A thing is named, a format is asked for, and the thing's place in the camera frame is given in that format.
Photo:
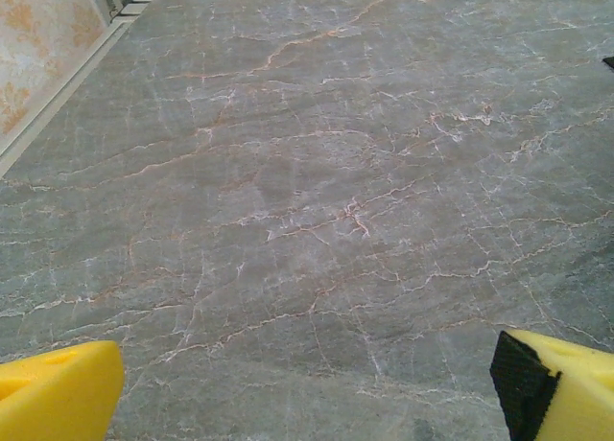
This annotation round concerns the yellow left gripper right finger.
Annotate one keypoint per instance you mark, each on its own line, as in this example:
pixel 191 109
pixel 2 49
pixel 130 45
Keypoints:
pixel 566 393

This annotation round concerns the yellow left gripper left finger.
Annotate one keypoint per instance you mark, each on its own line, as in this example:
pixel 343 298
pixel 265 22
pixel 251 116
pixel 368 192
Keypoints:
pixel 57 393

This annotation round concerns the black fabric backpack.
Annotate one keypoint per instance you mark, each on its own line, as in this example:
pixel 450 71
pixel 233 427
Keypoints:
pixel 609 62

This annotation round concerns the aluminium side rail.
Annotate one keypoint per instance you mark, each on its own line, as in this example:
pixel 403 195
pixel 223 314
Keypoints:
pixel 62 91

